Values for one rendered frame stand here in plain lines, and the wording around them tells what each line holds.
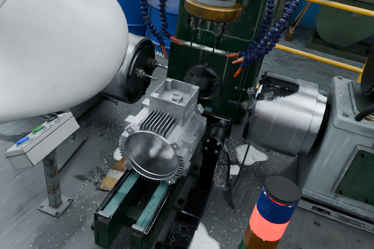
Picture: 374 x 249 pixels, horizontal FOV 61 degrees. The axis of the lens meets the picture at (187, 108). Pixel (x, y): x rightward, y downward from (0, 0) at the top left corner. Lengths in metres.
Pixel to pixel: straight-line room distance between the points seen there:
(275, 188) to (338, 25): 4.54
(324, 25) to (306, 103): 4.06
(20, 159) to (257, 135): 0.65
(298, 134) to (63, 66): 0.80
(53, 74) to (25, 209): 0.79
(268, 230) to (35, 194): 0.71
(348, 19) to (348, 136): 4.09
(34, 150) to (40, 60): 0.54
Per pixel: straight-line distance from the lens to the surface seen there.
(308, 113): 0.97
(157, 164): 0.92
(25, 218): 1.01
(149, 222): 0.81
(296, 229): 1.08
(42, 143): 0.81
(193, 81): 1.21
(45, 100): 0.28
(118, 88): 1.09
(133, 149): 0.90
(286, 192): 0.54
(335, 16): 4.99
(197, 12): 0.97
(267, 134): 0.98
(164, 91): 0.91
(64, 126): 0.85
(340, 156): 1.01
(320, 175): 1.05
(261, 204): 0.55
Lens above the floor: 1.58
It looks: 33 degrees down
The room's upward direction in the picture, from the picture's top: 9 degrees clockwise
